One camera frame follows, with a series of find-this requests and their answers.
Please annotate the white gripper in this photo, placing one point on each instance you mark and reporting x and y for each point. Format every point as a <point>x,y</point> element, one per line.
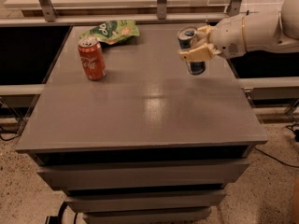
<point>226,37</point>

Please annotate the grey drawer cabinet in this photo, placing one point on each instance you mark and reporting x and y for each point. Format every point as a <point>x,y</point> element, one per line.
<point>147,143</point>

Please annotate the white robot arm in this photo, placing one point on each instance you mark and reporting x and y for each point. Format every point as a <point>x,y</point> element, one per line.
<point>271,30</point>

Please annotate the green chip bag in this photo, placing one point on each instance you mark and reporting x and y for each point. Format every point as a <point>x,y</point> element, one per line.
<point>113,32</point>

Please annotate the red Coca-Cola can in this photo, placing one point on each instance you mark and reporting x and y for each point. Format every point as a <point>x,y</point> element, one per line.
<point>92,58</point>

